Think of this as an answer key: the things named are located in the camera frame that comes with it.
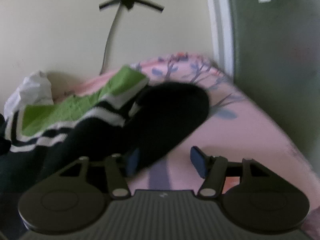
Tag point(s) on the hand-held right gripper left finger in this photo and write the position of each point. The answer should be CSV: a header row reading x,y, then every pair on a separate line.
x,y
133,162

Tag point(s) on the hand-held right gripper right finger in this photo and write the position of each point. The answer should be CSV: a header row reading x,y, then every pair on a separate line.
x,y
197,161

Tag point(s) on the navy white-striped garment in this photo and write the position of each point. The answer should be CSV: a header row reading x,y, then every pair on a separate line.
x,y
165,120

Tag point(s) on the pink floral bed sheet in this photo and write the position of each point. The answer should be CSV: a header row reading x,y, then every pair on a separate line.
x,y
250,140

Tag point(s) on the green door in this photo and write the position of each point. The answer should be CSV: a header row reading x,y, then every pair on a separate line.
x,y
275,67

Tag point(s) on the white cloth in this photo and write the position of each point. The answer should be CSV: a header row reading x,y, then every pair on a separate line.
x,y
32,90

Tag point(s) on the dark cloth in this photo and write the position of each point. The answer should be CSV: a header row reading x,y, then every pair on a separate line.
x,y
3,135

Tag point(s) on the white door frame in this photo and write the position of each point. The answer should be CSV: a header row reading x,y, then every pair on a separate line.
x,y
220,25

